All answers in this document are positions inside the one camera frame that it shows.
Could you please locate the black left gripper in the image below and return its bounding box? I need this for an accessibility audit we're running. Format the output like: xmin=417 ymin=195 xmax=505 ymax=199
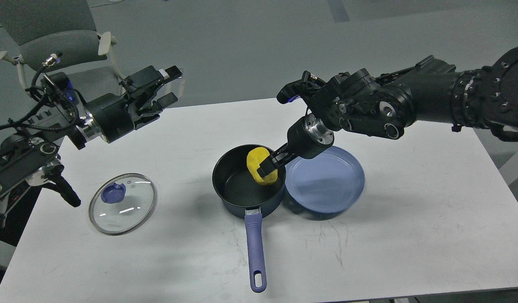
xmin=84 ymin=66 xmax=178 ymax=144

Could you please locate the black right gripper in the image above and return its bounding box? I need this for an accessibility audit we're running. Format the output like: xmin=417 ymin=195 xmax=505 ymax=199
xmin=257 ymin=114 xmax=334 ymax=177

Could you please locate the yellow toy potato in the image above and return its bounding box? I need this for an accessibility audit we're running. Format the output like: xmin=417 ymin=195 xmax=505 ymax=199
xmin=246 ymin=146 xmax=278 ymax=186

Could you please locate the glass pot lid blue knob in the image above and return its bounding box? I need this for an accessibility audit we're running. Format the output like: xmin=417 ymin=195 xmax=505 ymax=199
xmin=88 ymin=173 xmax=158 ymax=236

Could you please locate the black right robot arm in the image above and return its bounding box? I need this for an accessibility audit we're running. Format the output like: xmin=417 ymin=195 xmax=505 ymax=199
xmin=253 ymin=47 xmax=518 ymax=177

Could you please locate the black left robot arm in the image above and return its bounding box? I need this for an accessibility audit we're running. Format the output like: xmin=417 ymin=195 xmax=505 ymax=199
xmin=0 ymin=52 xmax=183 ymax=229

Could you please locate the blue round plate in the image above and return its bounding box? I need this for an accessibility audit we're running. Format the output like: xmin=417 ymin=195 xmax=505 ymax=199
xmin=285 ymin=146 xmax=366 ymax=219

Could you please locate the grey office chair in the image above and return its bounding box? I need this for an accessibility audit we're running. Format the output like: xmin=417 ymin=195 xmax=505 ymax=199
xmin=0 ymin=0 xmax=125 ymax=88

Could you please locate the blue saucepan with handle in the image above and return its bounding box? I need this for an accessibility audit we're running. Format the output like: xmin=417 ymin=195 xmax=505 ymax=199
xmin=212 ymin=144 xmax=286 ymax=293

